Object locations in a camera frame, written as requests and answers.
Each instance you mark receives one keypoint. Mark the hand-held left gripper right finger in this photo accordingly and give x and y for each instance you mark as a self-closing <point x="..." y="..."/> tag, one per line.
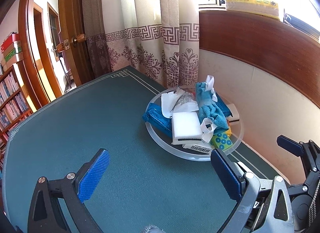
<point x="226" y="176"/>

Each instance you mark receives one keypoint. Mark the brass door knob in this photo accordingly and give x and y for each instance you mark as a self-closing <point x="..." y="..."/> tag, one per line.
<point x="78" y="39"/>

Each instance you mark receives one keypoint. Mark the dark blue packet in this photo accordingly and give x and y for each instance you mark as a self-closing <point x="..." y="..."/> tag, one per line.
<point x="223" y="106"/>

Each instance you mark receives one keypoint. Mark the stack of coloured boxes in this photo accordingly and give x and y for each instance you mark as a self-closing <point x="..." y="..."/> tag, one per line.
<point x="11" y="50"/>

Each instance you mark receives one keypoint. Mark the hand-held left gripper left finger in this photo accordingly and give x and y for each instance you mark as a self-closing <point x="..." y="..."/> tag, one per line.
<point x="93" y="176"/>

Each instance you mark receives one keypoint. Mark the yellow tissue pack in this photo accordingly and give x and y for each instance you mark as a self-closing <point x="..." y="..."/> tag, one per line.
<point x="252" y="3"/>

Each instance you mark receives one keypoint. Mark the cream patterned curtain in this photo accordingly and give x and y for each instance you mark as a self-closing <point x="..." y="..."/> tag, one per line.
<point x="150" y="30"/>

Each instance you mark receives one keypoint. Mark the blue cloth with white ribbon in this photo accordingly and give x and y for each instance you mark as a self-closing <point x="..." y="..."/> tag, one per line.
<point x="210" y="107"/>

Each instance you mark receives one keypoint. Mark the white barcode box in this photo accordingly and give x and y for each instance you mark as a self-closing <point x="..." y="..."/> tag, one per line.
<point x="198" y="147"/>

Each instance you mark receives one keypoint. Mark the white sponge with black layer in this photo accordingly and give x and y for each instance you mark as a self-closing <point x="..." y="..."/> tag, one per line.
<point x="186" y="125"/>
<point x="235" y="114"/>

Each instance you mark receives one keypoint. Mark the wooden door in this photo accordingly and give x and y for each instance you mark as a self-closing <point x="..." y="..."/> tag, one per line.
<point x="70" y="10"/>

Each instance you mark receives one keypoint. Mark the brown wooden wall panel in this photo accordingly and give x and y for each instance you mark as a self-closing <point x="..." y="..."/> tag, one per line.
<point x="262" y="47"/>

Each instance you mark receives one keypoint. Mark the clear plastic bowl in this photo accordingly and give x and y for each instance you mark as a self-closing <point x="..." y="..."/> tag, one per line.
<point x="162" y="145"/>

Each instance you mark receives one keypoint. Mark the light blue packet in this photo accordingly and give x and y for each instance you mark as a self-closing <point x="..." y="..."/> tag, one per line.
<point x="156" y="119"/>

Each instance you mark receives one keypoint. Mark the orange and yellow toy block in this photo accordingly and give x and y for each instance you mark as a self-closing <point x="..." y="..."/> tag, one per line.
<point x="228" y="131"/>

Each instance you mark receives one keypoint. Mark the wooden bookshelf with books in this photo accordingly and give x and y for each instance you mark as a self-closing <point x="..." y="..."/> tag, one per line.
<point x="12" y="102"/>

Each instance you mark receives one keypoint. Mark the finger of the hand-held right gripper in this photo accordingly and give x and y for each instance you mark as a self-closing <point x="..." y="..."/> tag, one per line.
<point x="290" y="144"/>

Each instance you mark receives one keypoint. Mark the white printed packet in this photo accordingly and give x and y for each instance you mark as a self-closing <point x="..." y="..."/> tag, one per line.
<point x="180" y="102"/>

